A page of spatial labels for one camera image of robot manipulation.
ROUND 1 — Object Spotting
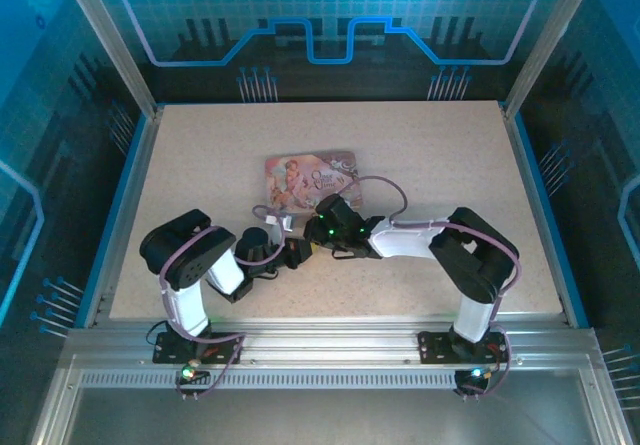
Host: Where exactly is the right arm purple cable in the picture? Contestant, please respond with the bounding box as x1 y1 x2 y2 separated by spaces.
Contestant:
339 175 524 399

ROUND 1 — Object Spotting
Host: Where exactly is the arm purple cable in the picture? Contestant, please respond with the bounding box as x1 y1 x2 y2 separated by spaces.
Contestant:
339 175 524 399
144 204 287 401

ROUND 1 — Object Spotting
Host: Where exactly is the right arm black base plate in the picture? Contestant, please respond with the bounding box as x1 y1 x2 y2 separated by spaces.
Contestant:
416 328 511 365

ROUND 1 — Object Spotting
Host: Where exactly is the grey metal front panel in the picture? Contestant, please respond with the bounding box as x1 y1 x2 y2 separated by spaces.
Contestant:
64 387 601 445

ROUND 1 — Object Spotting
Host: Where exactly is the slotted grey cable duct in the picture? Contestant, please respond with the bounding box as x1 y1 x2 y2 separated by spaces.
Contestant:
79 369 584 391

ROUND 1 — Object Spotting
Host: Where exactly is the aluminium front rail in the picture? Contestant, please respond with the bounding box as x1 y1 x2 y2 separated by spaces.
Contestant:
62 314 601 372

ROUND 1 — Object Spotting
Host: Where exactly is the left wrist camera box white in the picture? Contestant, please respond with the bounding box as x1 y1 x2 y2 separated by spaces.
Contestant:
263 213 297 234

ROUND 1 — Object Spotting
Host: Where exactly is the aluminium frame post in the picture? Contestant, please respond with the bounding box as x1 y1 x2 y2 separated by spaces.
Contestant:
501 0 605 121
56 0 165 119

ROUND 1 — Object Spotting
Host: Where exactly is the aluminium side rail blue edge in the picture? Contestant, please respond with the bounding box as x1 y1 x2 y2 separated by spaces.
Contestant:
79 106 165 329
501 102 592 329

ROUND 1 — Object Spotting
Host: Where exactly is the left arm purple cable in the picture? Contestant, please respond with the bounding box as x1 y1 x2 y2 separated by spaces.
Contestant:
144 204 287 401

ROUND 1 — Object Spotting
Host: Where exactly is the controller board with green LED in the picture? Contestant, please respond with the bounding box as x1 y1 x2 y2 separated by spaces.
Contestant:
174 361 211 402
452 364 496 401

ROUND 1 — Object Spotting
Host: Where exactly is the pink illustrated tin box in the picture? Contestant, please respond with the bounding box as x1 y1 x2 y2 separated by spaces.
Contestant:
263 149 362 217

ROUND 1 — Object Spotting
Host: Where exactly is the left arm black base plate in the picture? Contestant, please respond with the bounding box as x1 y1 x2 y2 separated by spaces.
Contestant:
152 331 245 366

